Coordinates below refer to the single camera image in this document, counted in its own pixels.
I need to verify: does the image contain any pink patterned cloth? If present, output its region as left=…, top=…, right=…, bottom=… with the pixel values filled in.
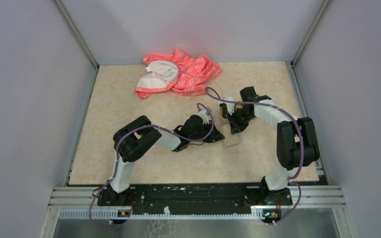
left=135, top=48, right=222, bottom=99

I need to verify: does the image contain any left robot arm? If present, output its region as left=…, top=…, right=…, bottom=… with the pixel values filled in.
left=108, top=115, right=225, bottom=205

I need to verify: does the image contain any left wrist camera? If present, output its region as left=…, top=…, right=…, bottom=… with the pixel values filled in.
left=197, top=108, right=213, bottom=124

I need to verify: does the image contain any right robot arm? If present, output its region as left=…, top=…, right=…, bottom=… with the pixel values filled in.
left=222, top=86, right=320, bottom=204

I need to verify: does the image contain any aluminium frame rail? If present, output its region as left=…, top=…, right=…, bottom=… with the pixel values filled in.
left=49, top=184, right=346, bottom=220

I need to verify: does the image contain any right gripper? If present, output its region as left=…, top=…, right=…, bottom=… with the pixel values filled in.
left=225, top=107, right=254, bottom=135

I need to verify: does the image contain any cream oval card tray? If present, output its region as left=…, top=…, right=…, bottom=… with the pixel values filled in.
left=219, top=103, right=242, bottom=123

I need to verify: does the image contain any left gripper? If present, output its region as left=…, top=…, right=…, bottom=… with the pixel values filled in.
left=189, top=120, right=225, bottom=143

